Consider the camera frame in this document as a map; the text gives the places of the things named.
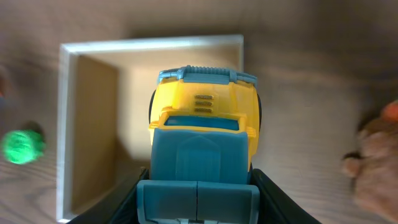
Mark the brown plush bear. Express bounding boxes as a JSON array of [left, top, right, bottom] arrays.
[[342, 101, 397, 223]]

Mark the white cardboard box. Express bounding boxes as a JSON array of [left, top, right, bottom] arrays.
[[56, 34, 244, 223]]

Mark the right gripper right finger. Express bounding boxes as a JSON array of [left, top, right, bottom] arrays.
[[251, 169, 320, 224]]

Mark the yellow grey toy truck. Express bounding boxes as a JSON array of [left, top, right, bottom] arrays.
[[137, 65, 261, 223]]

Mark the green ball toy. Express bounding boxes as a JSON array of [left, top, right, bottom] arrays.
[[1, 129, 45, 165]]

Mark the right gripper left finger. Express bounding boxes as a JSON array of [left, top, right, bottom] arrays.
[[68, 167, 149, 224]]

